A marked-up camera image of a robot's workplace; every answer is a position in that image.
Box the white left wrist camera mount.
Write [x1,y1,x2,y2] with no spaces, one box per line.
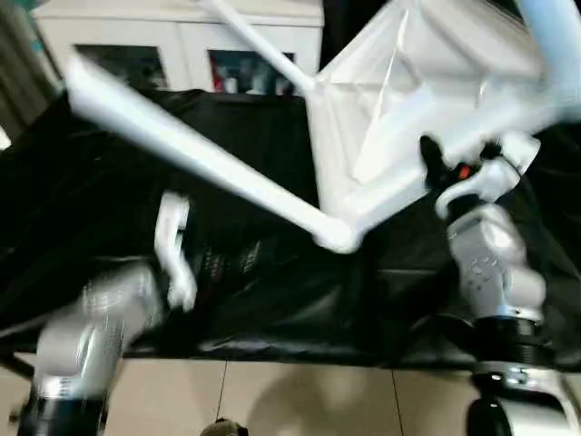
[153,190,199,312]

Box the white cabinet with glass doors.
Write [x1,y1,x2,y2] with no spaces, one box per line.
[34,0,326,94]

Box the red bottle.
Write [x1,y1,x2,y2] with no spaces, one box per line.
[211,56,226,90]

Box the white plastic table leg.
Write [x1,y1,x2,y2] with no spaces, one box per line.
[199,0,317,94]
[65,56,340,242]
[517,0,581,126]

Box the dark rounded robot body part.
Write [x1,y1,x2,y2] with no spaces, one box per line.
[199,417,251,436]

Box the grey curtain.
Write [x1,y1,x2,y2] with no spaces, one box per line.
[0,0,60,133]

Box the black folding table frame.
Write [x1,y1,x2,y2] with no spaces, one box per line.
[0,352,40,381]

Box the white plastic table top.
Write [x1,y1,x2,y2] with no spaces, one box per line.
[304,0,568,255]

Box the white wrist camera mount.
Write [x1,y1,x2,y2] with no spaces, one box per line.
[434,134,541,219]
[153,190,199,312]

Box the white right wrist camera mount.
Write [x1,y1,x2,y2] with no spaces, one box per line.
[434,134,541,219]

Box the black plastic mat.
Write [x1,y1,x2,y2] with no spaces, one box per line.
[0,88,581,369]

